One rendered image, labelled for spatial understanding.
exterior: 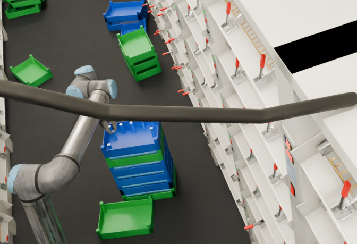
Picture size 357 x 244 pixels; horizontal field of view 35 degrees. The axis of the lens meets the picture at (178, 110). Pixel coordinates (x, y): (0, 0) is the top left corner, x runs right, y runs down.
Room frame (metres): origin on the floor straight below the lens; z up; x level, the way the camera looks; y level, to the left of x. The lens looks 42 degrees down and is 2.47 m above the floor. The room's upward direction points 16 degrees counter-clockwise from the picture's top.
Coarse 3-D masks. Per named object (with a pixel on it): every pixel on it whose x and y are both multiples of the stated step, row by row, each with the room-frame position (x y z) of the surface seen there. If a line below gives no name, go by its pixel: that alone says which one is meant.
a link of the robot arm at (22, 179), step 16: (16, 176) 1.55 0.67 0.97; (32, 176) 1.52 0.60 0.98; (16, 192) 1.53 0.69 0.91; (32, 192) 1.50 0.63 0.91; (32, 208) 1.49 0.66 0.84; (48, 208) 1.50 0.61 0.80; (32, 224) 1.49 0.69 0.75; (48, 224) 1.48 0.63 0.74; (48, 240) 1.45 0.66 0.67; (64, 240) 1.48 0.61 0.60
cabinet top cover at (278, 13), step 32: (256, 0) 1.06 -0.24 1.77; (288, 0) 1.02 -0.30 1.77; (320, 0) 0.99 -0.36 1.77; (256, 32) 0.98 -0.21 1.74; (288, 32) 0.91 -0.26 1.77; (320, 32) 0.88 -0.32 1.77; (352, 32) 0.86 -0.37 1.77; (288, 64) 0.82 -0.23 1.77; (320, 64) 0.79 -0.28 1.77; (352, 64) 0.77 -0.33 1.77; (320, 96) 0.71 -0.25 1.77; (320, 128) 0.66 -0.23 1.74; (352, 128) 0.62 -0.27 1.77; (352, 160) 0.55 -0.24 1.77
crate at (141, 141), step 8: (112, 128) 2.28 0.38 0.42; (120, 128) 2.27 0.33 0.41; (128, 128) 2.26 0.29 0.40; (136, 128) 2.25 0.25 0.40; (160, 128) 2.19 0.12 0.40; (104, 136) 2.20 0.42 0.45; (112, 136) 2.24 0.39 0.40; (120, 136) 2.22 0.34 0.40; (128, 136) 2.20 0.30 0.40; (136, 136) 2.18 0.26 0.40; (144, 136) 2.17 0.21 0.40; (160, 136) 2.14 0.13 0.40; (104, 144) 2.15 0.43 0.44; (112, 144) 2.18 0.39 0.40; (120, 144) 2.16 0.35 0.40; (128, 144) 2.14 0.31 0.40; (136, 144) 2.13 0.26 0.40; (144, 144) 2.06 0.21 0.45; (152, 144) 2.05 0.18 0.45; (104, 152) 2.09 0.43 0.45; (112, 152) 2.08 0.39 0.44; (120, 152) 2.08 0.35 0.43; (128, 152) 2.07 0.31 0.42; (136, 152) 2.06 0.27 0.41
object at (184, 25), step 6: (180, 12) 2.18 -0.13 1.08; (180, 18) 2.18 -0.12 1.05; (186, 24) 2.18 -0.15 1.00; (186, 42) 2.18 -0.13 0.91; (192, 54) 2.18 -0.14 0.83; (192, 60) 2.18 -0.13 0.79; (198, 84) 2.18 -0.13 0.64; (198, 90) 2.18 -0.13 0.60; (210, 138) 2.18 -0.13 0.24; (210, 150) 2.27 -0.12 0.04; (216, 162) 2.18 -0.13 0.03
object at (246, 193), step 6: (246, 192) 1.48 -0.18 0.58; (246, 198) 1.48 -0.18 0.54; (252, 198) 1.46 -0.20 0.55; (252, 204) 1.44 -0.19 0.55; (252, 210) 1.41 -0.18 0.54; (258, 210) 1.40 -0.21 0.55; (258, 216) 1.37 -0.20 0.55; (264, 228) 1.31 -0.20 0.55; (264, 234) 1.28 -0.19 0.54; (270, 234) 1.27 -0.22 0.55; (270, 240) 1.25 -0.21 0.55
